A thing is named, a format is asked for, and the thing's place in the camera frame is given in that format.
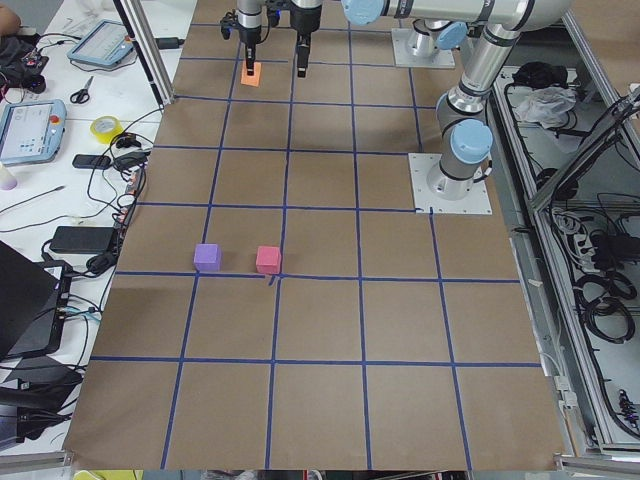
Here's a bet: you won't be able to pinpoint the black laptop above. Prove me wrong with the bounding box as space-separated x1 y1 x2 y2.
1 243 71 360

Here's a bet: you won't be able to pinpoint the aluminium frame post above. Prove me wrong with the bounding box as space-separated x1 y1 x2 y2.
113 0 175 109

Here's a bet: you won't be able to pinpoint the black phone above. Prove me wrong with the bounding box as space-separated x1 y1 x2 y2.
72 154 111 170

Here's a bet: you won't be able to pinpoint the black handled scissors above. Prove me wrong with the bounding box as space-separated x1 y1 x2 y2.
69 76 94 105

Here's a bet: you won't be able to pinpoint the black cable bundle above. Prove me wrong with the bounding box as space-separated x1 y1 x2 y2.
574 279 639 346

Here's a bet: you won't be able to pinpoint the teach pendant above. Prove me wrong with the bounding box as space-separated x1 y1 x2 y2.
1 99 67 166
67 20 133 69

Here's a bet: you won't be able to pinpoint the black power adapter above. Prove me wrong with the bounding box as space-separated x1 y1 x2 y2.
50 226 115 254

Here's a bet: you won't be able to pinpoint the near teach pendant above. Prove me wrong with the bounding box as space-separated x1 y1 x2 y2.
1 99 67 166

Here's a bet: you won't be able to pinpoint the yellow tape roll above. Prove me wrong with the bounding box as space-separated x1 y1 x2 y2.
90 115 124 145

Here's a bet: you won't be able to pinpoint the purple foam block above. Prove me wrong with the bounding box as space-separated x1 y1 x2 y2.
193 243 222 272

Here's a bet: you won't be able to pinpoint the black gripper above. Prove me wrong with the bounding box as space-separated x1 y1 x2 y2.
289 0 321 78
220 12 271 76

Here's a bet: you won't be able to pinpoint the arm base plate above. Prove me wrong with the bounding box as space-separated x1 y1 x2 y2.
408 153 492 215
391 28 455 69

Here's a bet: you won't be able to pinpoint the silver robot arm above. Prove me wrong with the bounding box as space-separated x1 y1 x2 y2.
342 1 571 200
220 1 468 80

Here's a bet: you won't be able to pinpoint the crumpled white cloth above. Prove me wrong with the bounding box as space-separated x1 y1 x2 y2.
514 86 577 129

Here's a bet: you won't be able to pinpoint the far teach pendant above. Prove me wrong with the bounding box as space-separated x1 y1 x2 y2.
67 20 133 69

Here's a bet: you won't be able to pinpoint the pink foam block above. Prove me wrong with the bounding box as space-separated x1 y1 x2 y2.
255 245 282 275

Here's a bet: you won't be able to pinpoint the orange foam block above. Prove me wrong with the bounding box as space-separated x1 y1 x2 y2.
240 62 262 88

